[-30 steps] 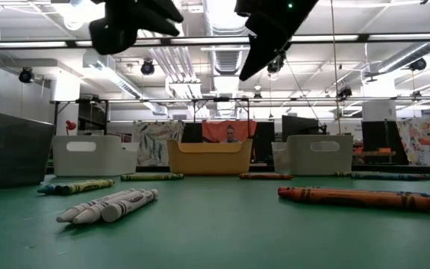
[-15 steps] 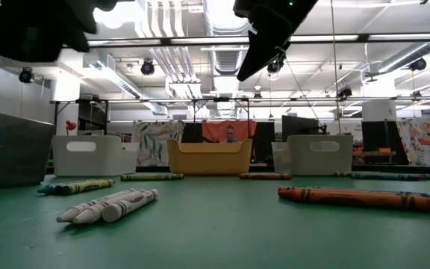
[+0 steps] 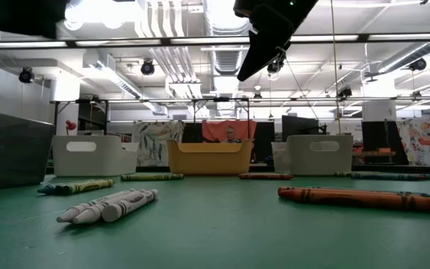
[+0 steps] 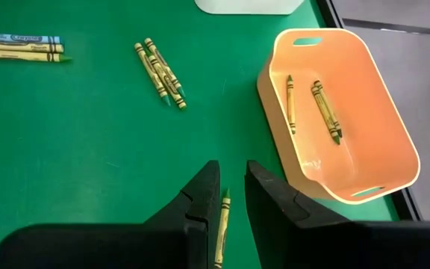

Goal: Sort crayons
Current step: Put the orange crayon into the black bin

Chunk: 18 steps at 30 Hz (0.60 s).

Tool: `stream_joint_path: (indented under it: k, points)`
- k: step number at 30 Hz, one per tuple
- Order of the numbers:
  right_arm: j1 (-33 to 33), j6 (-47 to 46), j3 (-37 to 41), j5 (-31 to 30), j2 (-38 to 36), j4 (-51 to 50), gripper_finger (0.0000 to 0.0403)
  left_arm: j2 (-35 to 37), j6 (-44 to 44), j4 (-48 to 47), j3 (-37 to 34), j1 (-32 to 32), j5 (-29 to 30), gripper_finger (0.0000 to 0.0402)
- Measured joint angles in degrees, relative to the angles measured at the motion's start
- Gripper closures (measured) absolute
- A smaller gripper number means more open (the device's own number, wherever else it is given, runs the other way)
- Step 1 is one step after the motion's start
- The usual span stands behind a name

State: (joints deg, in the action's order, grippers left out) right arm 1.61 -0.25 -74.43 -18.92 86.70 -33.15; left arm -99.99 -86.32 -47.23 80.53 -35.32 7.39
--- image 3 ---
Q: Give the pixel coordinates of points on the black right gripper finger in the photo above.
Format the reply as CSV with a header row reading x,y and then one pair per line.
x,y
267,41

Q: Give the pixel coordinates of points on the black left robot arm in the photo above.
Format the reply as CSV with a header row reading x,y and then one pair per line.
x,y
13,16

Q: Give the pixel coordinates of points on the orange-red crayons lower right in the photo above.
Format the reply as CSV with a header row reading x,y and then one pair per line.
x,y
285,193

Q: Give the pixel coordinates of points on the orange crayons front right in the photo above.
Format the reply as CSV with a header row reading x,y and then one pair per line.
x,y
368,201

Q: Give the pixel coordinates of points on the black beam with light strips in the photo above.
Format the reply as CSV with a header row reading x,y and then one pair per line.
x,y
363,37

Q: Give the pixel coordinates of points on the black monitor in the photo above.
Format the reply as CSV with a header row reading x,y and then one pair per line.
x,y
301,127

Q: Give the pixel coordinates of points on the person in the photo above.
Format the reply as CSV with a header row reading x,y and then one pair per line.
x,y
231,134

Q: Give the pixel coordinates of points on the orange cloth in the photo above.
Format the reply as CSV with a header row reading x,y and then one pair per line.
x,y
211,130

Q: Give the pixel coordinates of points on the orange plastic bin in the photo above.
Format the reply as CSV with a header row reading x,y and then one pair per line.
x,y
209,160

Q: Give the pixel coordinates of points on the grey plastic bin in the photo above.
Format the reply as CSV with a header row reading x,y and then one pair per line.
x,y
319,164

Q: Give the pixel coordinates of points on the red crayon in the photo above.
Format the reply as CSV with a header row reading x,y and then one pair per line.
x,y
267,176

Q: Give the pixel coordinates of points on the black partition panel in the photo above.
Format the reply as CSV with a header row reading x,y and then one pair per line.
x,y
371,134

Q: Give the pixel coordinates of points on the distant wooden desk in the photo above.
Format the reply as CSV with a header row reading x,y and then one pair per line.
x,y
371,153

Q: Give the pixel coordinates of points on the leaf print cloth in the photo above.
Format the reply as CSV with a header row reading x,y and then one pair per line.
x,y
155,145

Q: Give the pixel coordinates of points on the flower print cloth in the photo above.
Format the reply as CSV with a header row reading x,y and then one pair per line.
x,y
424,142

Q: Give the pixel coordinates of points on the green table mat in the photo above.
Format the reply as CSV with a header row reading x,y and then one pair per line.
x,y
215,243

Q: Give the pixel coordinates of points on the white crayon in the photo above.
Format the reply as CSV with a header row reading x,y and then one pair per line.
x,y
133,203
95,213
84,206

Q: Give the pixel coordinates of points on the white plastic bin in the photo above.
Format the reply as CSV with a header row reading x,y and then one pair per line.
x,y
95,164

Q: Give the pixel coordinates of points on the dark green plastic bin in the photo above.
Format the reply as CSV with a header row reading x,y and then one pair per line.
x,y
9,149

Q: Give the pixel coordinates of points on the silver ventilation duct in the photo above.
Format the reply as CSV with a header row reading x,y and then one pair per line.
x,y
226,60

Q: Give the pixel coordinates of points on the distant black rig frame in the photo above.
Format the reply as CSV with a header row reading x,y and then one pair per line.
x,y
220,99

